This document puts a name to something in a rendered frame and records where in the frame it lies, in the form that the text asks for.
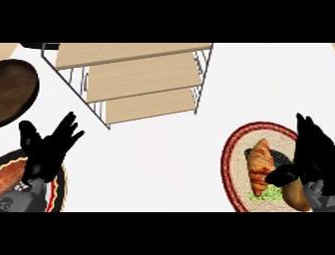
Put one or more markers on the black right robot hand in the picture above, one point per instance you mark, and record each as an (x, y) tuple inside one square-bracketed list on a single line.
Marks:
[(320, 159)]

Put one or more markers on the round woven placemat red rim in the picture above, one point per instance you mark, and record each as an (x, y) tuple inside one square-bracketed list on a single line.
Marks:
[(237, 159)]

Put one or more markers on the dark brown oval bowl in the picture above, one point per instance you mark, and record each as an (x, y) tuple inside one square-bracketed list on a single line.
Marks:
[(3, 94)]

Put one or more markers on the black appliance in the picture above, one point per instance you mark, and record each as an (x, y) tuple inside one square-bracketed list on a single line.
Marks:
[(39, 45)]

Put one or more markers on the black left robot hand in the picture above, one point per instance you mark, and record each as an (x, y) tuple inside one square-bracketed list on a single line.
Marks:
[(46, 156)]

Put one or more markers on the golden brown croissant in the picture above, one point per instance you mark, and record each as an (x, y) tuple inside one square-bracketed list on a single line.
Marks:
[(262, 162)]

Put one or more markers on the reddish brown speckled food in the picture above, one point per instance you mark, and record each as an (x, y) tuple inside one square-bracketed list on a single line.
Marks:
[(2, 181)]

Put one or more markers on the black speckled food item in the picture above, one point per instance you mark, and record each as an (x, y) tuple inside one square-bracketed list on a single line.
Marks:
[(283, 159)]

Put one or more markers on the green lettuce leaf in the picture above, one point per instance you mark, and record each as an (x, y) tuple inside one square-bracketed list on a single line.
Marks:
[(272, 195)]

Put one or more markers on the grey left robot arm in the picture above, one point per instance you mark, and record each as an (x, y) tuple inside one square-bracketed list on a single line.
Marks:
[(18, 202)]

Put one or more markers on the dark plate red yellow rim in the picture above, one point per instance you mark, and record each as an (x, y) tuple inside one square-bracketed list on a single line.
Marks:
[(58, 189)]

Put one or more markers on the brown oval potato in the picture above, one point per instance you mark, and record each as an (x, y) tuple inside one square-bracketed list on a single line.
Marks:
[(296, 196)]

